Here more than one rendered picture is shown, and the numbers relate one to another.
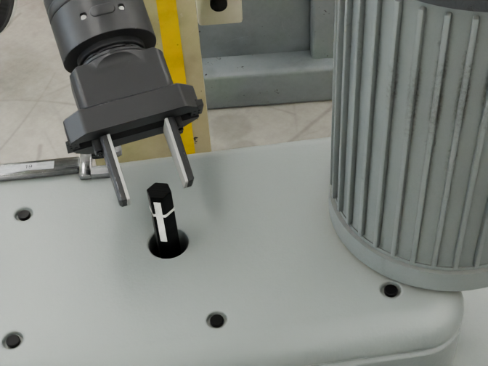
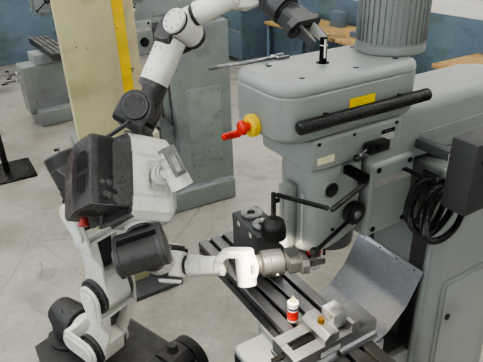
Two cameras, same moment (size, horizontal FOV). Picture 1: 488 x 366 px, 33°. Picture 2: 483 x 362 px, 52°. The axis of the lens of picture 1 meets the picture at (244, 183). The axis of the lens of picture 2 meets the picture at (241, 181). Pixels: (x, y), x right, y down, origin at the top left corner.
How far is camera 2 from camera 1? 1.08 m
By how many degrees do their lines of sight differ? 27
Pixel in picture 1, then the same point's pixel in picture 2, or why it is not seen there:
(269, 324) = (371, 65)
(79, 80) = (287, 11)
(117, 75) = (296, 10)
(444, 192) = (410, 11)
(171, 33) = not seen: hidden behind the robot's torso
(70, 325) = (315, 74)
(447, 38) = not seen: outside the picture
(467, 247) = (415, 35)
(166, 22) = not seen: hidden behind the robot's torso
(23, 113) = (21, 251)
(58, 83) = (37, 233)
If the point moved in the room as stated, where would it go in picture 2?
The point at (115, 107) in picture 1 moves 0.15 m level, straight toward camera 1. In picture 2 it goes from (301, 16) to (344, 24)
